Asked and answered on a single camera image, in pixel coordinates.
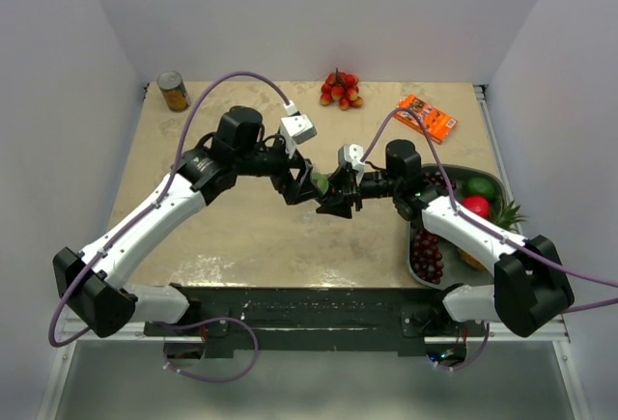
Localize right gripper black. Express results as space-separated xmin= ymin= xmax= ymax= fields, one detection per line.
xmin=317 ymin=165 xmax=402 ymax=219

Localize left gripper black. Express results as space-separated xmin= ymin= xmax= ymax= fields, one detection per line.
xmin=236 ymin=132 xmax=323 ymax=204

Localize green bottle lid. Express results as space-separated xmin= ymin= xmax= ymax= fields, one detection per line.
xmin=310 ymin=172 xmax=329 ymax=196

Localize green lidded pill bottle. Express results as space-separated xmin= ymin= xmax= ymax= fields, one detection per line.
xmin=310 ymin=172 xmax=337 ymax=200

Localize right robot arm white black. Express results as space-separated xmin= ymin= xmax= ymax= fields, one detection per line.
xmin=317 ymin=139 xmax=575 ymax=337

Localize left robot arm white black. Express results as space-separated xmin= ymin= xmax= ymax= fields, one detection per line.
xmin=52 ymin=106 xmax=319 ymax=338

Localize red toy fruit bunch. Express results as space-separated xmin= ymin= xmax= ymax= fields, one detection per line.
xmin=319 ymin=70 xmax=364 ymax=111

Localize dark red toy grapes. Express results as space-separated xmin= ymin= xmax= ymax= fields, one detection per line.
xmin=409 ymin=171 xmax=458 ymax=285

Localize grey fruit tray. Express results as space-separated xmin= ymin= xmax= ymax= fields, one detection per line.
xmin=407 ymin=164 xmax=507 ymax=290

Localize orange cardboard box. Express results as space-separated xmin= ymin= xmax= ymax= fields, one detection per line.
xmin=394 ymin=95 xmax=459 ymax=144

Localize green toy avocado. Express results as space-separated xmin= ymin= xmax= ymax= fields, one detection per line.
xmin=463 ymin=176 xmax=498 ymax=202

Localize red toy apple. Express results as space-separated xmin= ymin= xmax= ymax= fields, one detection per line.
xmin=462 ymin=195 xmax=491 ymax=219

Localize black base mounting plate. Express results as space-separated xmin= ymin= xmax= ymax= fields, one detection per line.
xmin=137 ymin=287 xmax=484 ymax=358

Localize tin can fruit label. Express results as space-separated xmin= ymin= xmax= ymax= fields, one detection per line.
xmin=156 ymin=70 xmax=190 ymax=112

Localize toy pineapple orange yellow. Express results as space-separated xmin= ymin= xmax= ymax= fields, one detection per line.
xmin=458 ymin=197 xmax=527 ymax=270

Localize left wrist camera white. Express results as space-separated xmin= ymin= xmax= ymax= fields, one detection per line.
xmin=279 ymin=100 xmax=318 ymax=159

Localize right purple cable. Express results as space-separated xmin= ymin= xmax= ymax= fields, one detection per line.
xmin=361 ymin=106 xmax=618 ymax=314

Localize aluminium frame rail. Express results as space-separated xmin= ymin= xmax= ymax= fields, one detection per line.
xmin=57 ymin=313 xmax=569 ymax=343

